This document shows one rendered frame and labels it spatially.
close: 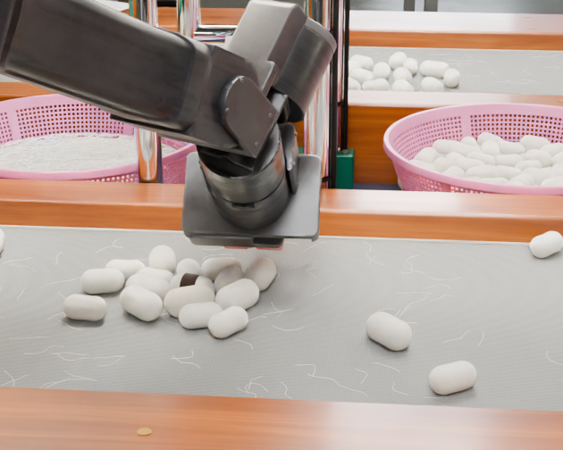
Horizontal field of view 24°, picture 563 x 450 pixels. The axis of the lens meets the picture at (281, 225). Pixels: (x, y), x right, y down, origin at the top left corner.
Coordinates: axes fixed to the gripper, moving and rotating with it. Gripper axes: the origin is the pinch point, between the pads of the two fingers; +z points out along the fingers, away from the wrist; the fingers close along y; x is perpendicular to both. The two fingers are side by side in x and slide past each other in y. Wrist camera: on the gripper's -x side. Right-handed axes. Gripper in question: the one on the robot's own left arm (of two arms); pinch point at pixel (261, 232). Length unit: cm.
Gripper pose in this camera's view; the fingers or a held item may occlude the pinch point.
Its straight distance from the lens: 105.5
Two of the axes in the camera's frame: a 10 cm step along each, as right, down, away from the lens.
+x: -0.6, 9.4, -3.2
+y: -10.0, -0.3, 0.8
